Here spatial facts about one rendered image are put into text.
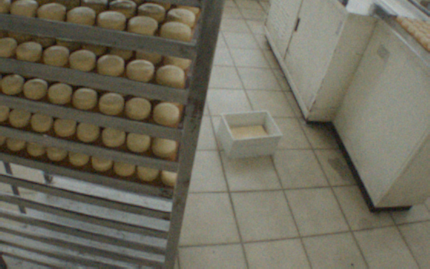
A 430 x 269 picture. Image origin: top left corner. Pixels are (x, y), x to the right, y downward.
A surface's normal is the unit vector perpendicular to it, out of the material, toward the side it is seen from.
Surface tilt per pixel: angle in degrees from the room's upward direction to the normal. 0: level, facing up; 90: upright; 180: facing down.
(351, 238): 0
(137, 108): 0
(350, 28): 90
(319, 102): 90
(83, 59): 0
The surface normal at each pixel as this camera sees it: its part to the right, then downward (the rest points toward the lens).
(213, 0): -0.11, 0.62
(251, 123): 0.29, 0.65
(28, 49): 0.16, -0.76
